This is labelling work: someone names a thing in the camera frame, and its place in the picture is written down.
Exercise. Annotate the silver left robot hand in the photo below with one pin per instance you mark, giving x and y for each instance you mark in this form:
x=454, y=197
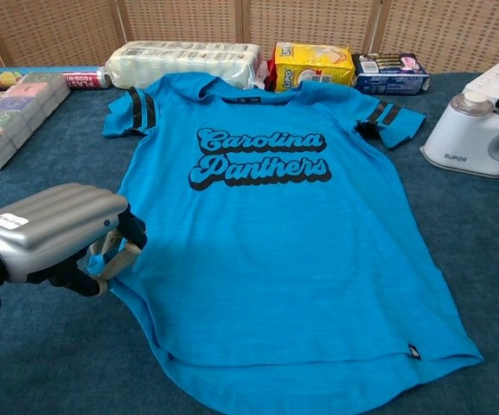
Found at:
x=54, y=225

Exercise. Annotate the blue Carolina Panthers t-shirt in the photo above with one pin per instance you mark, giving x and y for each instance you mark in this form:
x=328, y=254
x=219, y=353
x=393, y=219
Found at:
x=283, y=259

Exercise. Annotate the white power strip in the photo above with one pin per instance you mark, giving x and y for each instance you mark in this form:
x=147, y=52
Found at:
x=491, y=78

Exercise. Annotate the pastel pocket tissue pack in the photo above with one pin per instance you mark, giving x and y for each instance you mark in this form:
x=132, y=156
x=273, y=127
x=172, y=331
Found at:
x=11, y=116

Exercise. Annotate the dark blue sanitary pad pack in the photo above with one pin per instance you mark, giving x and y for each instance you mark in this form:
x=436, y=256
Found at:
x=389, y=75

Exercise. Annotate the dark teal table cover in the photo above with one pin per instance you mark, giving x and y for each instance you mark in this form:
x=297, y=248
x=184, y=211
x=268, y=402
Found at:
x=59, y=372

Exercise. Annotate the blue plastic food wrap box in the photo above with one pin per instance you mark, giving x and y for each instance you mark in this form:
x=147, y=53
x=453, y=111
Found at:
x=15, y=78

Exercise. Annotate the white toilet paper pack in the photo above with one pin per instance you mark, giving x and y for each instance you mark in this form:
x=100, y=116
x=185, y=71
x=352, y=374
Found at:
x=180, y=62

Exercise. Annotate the yellow Lipo biscuit pack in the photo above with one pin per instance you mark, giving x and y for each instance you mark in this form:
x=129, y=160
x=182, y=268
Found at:
x=314, y=65

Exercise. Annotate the wicker folding screen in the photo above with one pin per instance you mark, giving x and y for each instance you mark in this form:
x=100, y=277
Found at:
x=180, y=21

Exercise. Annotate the red snack wrapper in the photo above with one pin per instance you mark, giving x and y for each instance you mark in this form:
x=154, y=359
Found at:
x=270, y=73

